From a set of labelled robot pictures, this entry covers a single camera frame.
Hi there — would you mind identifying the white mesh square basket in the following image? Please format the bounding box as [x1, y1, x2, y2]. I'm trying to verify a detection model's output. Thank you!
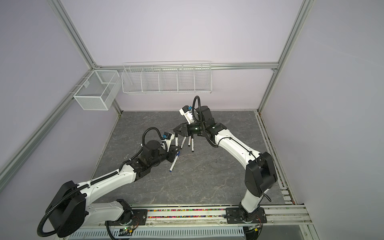
[74, 70, 122, 111]

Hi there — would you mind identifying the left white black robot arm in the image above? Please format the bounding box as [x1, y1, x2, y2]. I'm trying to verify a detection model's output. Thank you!
[37, 140, 180, 238]

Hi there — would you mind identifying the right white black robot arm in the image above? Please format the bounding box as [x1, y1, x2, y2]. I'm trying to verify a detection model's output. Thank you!
[174, 106, 278, 215]

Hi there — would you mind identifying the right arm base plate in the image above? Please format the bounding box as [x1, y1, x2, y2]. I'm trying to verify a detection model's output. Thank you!
[224, 207, 267, 224]

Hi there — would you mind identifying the blue capped whiteboard marker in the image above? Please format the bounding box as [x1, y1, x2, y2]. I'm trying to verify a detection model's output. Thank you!
[169, 151, 181, 172]

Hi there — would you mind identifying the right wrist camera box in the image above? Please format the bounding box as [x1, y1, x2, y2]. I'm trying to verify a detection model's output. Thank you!
[179, 106, 195, 124]

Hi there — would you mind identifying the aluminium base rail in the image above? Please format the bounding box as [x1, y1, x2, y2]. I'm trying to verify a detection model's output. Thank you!
[66, 201, 313, 232]

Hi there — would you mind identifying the white wire long basket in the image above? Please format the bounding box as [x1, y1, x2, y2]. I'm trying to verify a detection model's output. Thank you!
[122, 67, 213, 94]

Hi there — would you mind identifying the aluminium frame profile back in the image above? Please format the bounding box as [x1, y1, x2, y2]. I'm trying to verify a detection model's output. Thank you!
[96, 61, 279, 71]

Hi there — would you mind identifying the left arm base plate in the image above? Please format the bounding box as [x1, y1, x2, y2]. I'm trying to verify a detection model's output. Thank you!
[108, 209, 148, 226]

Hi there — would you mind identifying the white vented cable duct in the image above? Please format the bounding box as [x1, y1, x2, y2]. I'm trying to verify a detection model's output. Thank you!
[67, 226, 245, 240]

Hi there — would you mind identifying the aluminium frame profile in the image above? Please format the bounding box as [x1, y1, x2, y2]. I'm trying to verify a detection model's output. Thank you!
[257, 0, 315, 114]
[1, 1, 118, 196]
[96, 61, 279, 71]

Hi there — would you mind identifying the aluminium frame profile left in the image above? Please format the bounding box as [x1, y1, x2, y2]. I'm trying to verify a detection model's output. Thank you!
[1, 1, 118, 196]

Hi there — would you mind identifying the aluminium frame profile right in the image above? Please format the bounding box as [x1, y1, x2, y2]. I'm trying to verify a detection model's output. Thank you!
[257, 0, 315, 114]

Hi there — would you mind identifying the black corrugated left cable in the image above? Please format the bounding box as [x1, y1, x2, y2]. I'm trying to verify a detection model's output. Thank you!
[36, 169, 119, 238]

